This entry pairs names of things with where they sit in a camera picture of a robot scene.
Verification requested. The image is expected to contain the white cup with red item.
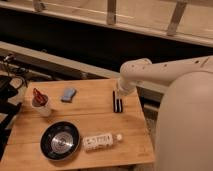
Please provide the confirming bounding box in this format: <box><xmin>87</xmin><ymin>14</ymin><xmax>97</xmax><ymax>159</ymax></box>
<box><xmin>31</xmin><ymin>88</ymin><xmax>52</xmax><ymax>117</ymax></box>

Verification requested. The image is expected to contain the black white striped eraser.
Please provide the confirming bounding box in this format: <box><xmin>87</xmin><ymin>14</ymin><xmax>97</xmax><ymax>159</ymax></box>
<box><xmin>113</xmin><ymin>91</ymin><xmax>123</xmax><ymax>113</ymax></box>

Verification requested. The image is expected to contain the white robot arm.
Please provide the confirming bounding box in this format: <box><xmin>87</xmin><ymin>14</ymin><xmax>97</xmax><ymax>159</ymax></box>
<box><xmin>116</xmin><ymin>55</ymin><xmax>213</xmax><ymax>171</ymax></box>

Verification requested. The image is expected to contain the black metal bowl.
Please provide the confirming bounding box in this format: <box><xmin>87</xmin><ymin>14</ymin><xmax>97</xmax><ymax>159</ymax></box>
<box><xmin>40</xmin><ymin>121</ymin><xmax>80</xmax><ymax>161</ymax></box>

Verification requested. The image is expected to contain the white labelled plastic bottle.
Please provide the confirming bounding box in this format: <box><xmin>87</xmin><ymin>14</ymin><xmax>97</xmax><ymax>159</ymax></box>
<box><xmin>82</xmin><ymin>133</ymin><xmax>123</xmax><ymax>152</ymax></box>

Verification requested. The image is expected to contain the metal railing post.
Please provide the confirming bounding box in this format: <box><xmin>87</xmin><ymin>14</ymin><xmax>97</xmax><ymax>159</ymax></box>
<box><xmin>106</xmin><ymin>0</ymin><xmax>116</xmax><ymax>25</ymax></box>
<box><xmin>167</xmin><ymin>0</ymin><xmax>187</xmax><ymax>36</ymax></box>

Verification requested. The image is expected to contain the metal railing post right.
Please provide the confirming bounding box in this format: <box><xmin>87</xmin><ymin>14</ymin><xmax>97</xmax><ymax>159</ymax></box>
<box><xmin>167</xmin><ymin>0</ymin><xmax>187</xmax><ymax>36</ymax></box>

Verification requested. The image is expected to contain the black cables and equipment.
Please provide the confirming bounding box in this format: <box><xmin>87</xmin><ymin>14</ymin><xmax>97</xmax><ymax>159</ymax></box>
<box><xmin>0</xmin><ymin>53</ymin><xmax>31</xmax><ymax>161</ymax></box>

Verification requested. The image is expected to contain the metal railing post middle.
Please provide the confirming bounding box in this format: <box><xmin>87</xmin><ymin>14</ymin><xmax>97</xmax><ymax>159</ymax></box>
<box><xmin>106</xmin><ymin>0</ymin><xmax>116</xmax><ymax>25</ymax></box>

